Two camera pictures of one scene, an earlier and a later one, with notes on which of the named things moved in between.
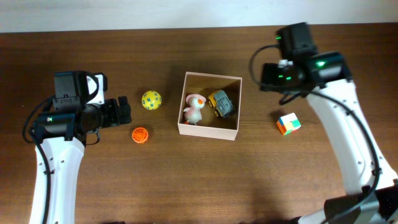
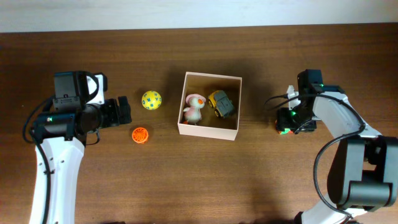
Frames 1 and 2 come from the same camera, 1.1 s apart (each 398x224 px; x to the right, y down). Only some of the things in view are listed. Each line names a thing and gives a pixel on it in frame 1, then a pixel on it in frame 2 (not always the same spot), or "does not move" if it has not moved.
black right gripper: x=268 y=79 -> x=283 y=122
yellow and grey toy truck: x=220 y=101 does not move
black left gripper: x=118 y=117 does not move
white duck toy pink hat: x=193 y=114 does not move
